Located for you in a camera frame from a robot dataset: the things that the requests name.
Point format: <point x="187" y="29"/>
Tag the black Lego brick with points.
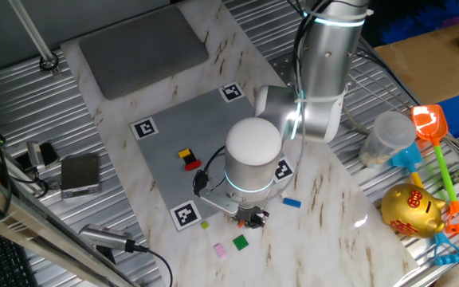
<point x="189" y="158"/>

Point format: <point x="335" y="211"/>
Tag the small lime Lego brick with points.
<point x="204" y="225"/>

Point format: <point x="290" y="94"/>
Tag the gold piggy bank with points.
<point x="410" y="211"/>

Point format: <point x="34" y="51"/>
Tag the clear plastic cup with bricks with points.
<point x="389" y="135"/>

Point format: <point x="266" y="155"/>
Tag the aluminium frame bar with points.
<point x="34" y="227"/>

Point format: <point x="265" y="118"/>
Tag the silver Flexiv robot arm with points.
<point x="325" y="60"/>

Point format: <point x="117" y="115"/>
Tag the blue Lego brick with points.
<point x="292" y="202"/>

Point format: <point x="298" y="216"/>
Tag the blue fuzzy fabric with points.
<point x="432" y="20"/>

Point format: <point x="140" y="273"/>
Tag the grey Lego baseplate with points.
<point x="197" y="135"/>

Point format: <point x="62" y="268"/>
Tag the black white ArUco marker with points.
<point x="185" y="215"/>
<point x="284" y="170"/>
<point x="230" y="92"/>
<point x="143" y="128"/>

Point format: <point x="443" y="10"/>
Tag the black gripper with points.
<point x="251" y="213"/>

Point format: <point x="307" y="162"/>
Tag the pink Lego brick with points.
<point x="220" y="250"/>

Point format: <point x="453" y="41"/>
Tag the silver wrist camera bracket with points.
<point x="221" y="203"/>

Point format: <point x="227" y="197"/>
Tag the brown cardboard box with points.
<point x="424" y="68"/>

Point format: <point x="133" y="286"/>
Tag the yellow Lego brick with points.
<point x="185" y="153"/>

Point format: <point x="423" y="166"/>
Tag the perforated metal robot base plate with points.
<point x="283" y="68"/>

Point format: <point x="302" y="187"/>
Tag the silver digital scale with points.
<point x="80" y="173"/>

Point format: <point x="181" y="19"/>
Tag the grey fabric pad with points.
<point x="142" y="52"/>

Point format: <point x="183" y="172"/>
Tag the green Lego plate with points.
<point x="240" y="242"/>

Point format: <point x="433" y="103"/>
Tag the silver metal pole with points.
<point x="34" y="34"/>

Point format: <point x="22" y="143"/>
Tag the red Lego brick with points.
<point x="193" y="165"/>

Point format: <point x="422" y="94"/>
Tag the silver depth camera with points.
<point x="102" y="236"/>

